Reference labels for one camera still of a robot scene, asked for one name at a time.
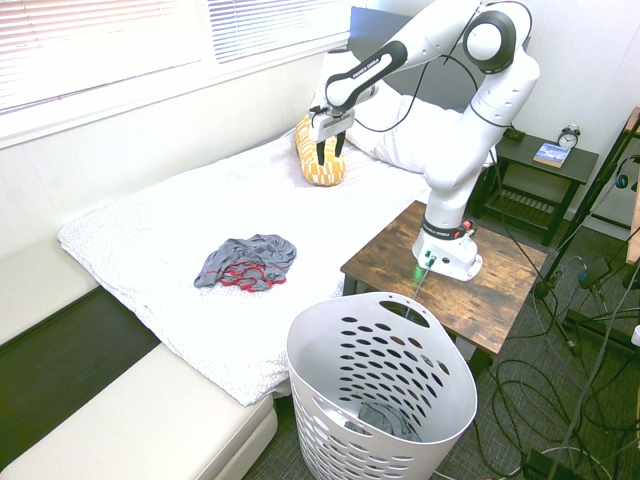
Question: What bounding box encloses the black twin-bell alarm clock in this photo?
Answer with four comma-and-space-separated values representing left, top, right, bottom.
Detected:
557, 124, 581, 150

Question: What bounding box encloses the grey floor cable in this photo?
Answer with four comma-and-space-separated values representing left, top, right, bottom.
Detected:
552, 279, 640, 480

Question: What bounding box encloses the white textured bedspread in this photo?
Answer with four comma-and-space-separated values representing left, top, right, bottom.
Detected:
57, 127, 436, 407

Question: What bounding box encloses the black tripod stand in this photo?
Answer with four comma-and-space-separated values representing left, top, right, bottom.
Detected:
542, 119, 640, 356

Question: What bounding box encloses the black adapter with blue plug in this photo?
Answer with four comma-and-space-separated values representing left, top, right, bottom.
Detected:
578, 257, 614, 291

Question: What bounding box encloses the black nightstand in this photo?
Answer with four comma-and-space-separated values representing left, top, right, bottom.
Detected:
469, 130, 600, 247

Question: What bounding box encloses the white perforated laundry basket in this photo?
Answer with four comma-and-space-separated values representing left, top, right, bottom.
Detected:
286, 292, 479, 480

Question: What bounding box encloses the grey bed headboard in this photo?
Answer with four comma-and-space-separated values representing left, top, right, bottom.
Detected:
348, 5, 482, 114

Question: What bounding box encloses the black camera with blue lens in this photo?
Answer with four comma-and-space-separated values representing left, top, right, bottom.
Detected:
614, 155, 640, 194

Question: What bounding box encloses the plain grey garment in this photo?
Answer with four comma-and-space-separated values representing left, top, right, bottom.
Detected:
343, 401, 424, 444

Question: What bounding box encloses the white speckled pillow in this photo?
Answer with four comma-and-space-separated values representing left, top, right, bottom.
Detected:
372, 94, 464, 175

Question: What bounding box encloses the black power brick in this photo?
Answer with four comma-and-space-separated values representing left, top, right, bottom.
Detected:
519, 448, 576, 480

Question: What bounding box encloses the blue book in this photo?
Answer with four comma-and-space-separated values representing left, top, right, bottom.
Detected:
532, 142, 572, 169

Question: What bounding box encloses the grey garment with red trim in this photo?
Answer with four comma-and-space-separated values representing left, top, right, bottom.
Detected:
193, 233, 298, 293

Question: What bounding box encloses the cream upholstered bed frame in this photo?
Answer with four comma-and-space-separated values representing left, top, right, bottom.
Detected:
0, 239, 279, 480

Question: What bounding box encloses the narrow white window blind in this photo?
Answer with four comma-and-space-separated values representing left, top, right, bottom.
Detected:
207, 0, 350, 65

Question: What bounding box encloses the yellow white patterned bolster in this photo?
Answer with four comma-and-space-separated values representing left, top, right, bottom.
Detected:
294, 113, 348, 188

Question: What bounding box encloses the rustic wooden side table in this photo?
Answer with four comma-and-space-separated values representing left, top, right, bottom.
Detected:
340, 200, 550, 379

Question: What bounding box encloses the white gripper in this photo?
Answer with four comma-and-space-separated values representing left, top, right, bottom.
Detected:
308, 108, 356, 167

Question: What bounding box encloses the black bed base board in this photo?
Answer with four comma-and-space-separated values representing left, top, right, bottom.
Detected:
0, 287, 161, 454

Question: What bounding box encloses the green cable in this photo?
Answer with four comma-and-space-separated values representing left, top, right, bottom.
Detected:
404, 252, 437, 321

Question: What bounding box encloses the wide white window blind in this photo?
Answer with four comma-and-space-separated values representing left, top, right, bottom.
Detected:
0, 0, 204, 116

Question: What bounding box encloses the black looped floor cable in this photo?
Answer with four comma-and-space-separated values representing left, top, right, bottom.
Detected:
472, 357, 604, 446

